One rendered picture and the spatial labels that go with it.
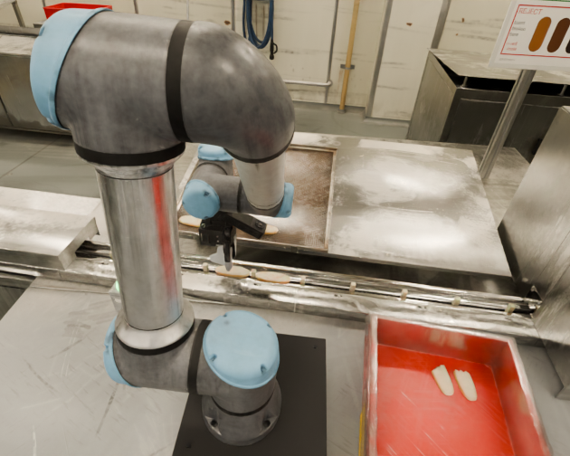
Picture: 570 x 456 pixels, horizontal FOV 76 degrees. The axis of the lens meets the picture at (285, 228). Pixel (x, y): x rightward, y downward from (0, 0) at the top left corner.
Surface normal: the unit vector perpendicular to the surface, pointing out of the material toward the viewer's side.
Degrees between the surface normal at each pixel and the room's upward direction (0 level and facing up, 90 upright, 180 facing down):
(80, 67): 69
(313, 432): 4
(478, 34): 90
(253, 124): 103
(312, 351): 4
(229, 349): 10
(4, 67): 90
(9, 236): 0
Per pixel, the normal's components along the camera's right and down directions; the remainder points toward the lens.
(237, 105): 0.50, 0.51
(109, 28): 0.04, -0.42
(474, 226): 0.02, -0.66
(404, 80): -0.14, 0.61
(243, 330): 0.22, -0.72
